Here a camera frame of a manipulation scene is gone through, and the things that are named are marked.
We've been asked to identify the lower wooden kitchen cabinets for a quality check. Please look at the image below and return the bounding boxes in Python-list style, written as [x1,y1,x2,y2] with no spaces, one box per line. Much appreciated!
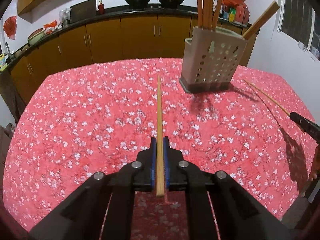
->
[0,13,259,106]

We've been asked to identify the red floral tablecloth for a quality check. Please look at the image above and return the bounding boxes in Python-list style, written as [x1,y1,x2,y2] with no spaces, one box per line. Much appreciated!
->
[3,59,319,239]

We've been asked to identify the window with grille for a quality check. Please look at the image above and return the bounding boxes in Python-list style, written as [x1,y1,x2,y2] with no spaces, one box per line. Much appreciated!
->
[279,0,319,59]

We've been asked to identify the beige perforated utensil holder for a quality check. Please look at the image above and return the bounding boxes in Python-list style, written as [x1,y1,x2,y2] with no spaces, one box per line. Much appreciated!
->
[180,27,247,94]

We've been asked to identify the red packages on counter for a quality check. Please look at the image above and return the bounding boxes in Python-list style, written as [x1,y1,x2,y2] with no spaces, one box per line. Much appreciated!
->
[222,0,249,27]

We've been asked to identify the yellow detergent bottle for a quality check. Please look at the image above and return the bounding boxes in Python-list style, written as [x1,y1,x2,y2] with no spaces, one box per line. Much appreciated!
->
[0,54,7,72]

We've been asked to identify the green pot on counter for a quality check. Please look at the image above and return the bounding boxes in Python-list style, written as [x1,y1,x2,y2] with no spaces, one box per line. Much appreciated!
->
[28,28,45,46]

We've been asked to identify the dark cutting board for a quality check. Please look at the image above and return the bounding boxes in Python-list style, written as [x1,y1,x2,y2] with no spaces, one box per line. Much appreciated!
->
[70,0,97,23]

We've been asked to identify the red sauce bottle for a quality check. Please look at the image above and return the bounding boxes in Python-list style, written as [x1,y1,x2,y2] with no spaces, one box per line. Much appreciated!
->
[98,0,105,15]

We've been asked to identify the red plastic bag hanging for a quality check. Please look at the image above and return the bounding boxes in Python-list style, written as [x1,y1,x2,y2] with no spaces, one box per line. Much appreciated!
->
[3,16,17,40]

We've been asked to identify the black wok left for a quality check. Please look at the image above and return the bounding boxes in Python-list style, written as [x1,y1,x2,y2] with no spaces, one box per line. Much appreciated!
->
[125,0,151,9]

